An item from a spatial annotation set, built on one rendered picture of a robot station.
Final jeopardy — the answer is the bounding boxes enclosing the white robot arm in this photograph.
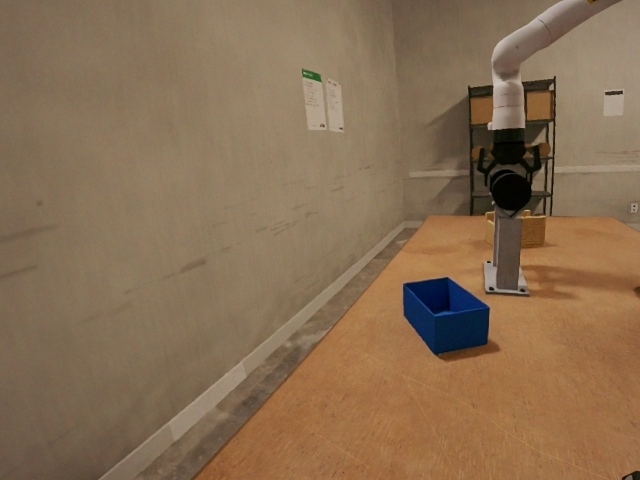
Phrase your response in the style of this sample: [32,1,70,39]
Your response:
[488,0,622,130]

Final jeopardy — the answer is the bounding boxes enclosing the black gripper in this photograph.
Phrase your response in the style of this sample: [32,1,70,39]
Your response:
[477,128,541,189]

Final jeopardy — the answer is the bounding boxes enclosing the blue open box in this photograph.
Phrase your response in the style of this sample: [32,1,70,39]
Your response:
[403,277,490,354]

